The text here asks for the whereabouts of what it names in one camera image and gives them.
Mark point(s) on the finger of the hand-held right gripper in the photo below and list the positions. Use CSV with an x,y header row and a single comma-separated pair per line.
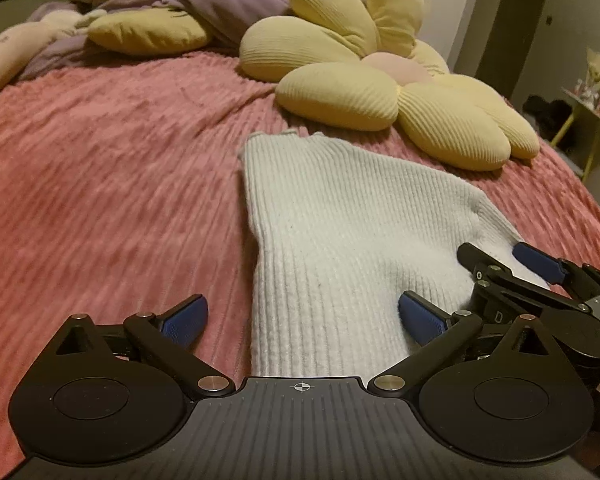
x,y
535,260
500,285

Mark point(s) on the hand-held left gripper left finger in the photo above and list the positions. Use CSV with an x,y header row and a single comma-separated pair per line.
x,y
185,320

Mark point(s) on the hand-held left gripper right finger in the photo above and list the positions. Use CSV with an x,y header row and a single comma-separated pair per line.
x,y
420,317

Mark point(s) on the white knit sweater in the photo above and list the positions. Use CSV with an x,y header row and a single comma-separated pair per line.
x,y
340,240

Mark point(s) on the dark cloth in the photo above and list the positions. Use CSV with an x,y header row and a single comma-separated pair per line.
x,y
547,115

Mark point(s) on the yellow-green side table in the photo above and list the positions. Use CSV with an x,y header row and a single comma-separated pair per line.
x,y
592,125

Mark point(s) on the pink ribbed blanket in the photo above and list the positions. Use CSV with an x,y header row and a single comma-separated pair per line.
x,y
105,185

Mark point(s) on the cream wrapped bouquet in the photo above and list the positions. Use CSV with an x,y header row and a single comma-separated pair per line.
x,y
597,75

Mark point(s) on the yellow flower cushion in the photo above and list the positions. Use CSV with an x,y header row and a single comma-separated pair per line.
x,y
330,95

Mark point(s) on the yellow pillow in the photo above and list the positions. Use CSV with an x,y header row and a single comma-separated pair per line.
x,y
150,32

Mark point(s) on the purple duvet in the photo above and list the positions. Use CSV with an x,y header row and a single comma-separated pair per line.
x,y
220,7

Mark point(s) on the cream plush pillow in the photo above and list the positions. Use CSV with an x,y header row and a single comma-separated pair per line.
x,y
5,50

